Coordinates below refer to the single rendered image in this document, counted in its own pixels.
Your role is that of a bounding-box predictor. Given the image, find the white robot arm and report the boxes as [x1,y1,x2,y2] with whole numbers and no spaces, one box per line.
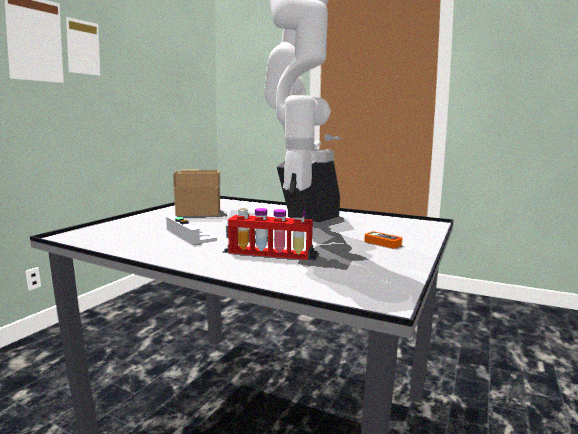
[265,0,334,164]

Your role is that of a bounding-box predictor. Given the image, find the orange digital multimeter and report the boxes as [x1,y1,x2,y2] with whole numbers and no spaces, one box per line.
[364,231,403,249]

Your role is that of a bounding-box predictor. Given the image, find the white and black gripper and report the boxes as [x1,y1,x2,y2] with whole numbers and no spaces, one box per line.
[284,149,312,218]

